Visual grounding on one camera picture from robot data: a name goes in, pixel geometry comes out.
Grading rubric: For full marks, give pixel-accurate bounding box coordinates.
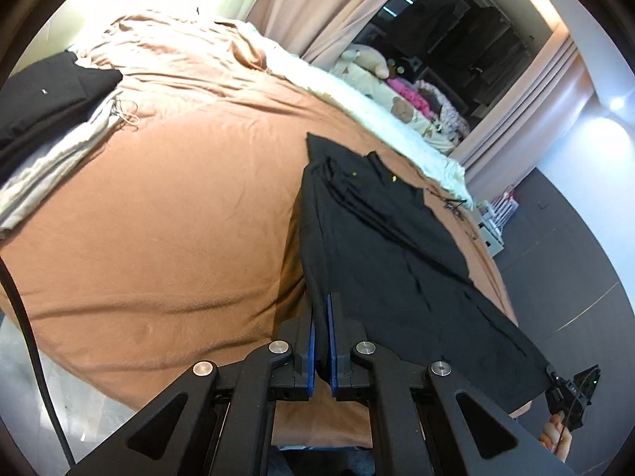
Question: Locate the dark hanging coat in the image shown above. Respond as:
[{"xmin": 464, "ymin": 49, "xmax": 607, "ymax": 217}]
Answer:
[{"xmin": 402, "ymin": 0, "xmax": 467, "ymax": 80}]

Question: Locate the white quilt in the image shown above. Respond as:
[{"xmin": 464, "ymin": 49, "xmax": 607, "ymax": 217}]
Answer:
[{"xmin": 213, "ymin": 17, "xmax": 472, "ymax": 199}]

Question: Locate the black folded garment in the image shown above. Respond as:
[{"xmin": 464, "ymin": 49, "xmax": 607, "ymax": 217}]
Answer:
[{"xmin": 0, "ymin": 52, "xmax": 124, "ymax": 186}]

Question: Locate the pink curtain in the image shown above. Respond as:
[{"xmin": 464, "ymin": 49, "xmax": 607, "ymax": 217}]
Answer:
[
  {"xmin": 454, "ymin": 42, "xmax": 596, "ymax": 194},
  {"xmin": 248, "ymin": 0, "xmax": 432, "ymax": 65}
]

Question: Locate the floral cloth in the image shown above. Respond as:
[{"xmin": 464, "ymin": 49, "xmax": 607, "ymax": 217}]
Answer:
[{"xmin": 417, "ymin": 79, "xmax": 470, "ymax": 134}]

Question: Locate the black long-sleeved garment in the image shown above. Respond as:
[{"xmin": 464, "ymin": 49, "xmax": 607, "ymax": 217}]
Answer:
[{"xmin": 290, "ymin": 131, "xmax": 556, "ymax": 412}]

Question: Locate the white plush toy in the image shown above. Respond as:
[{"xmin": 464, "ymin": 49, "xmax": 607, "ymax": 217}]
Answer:
[{"xmin": 340, "ymin": 44, "xmax": 389, "ymax": 79}]

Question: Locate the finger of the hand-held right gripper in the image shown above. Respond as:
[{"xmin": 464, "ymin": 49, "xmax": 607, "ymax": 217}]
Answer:
[{"xmin": 545, "ymin": 364, "xmax": 602, "ymax": 410}]

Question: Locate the pink cloth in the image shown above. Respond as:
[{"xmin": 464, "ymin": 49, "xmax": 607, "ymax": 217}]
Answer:
[{"xmin": 387, "ymin": 77, "xmax": 430, "ymax": 110}]

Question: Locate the person's right hand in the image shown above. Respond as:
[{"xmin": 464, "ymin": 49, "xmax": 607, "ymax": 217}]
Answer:
[{"xmin": 538, "ymin": 414, "xmax": 573, "ymax": 463}]

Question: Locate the bear-printed cushion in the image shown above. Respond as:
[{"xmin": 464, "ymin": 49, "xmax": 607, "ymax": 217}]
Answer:
[{"xmin": 332, "ymin": 62, "xmax": 460, "ymax": 154}]

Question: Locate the striped gift bag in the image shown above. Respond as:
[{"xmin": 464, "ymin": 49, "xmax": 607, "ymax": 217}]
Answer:
[{"xmin": 491, "ymin": 186, "xmax": 519, "ymax": 231}]

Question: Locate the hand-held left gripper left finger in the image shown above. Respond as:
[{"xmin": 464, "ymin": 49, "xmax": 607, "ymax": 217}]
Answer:
[{"xmin": 64, "ymin": 302, "xmax": 318, "ymax": 476}]

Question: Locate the white nightstand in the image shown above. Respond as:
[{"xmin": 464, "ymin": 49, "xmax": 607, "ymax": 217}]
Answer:
[{"xmin": 473, "ymin": 201, "xmax": 507, "ymax": 256}]

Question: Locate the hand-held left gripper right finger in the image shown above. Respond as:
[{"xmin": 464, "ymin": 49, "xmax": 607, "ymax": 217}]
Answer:
[{"xmin": 325, "ymin": 294, "xmax": 576, "ymax": 476}]

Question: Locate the black plush toy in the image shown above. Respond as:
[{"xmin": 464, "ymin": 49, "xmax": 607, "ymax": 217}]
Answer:
[{"xmin": 387, "ymin": 57, "xmax": 425, "ymax": 81}]

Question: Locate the thick black cable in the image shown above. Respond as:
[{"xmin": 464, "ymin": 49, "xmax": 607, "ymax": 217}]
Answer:
[{"xmin": 0, "ymin": 253, "xmax": 75, "ymax": 464}]

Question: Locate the beige folded cloth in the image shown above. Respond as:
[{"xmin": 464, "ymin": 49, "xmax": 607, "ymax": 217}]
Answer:
[{"xmin": 0, "ymin": 99, "xmax": 140, "ymax": 241}]

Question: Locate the bed with orange sheet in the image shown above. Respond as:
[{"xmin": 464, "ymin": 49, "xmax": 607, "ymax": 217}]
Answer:
[{"xmin": 0, "ymin": 12, "xmax": 534, "ymax": 449}]

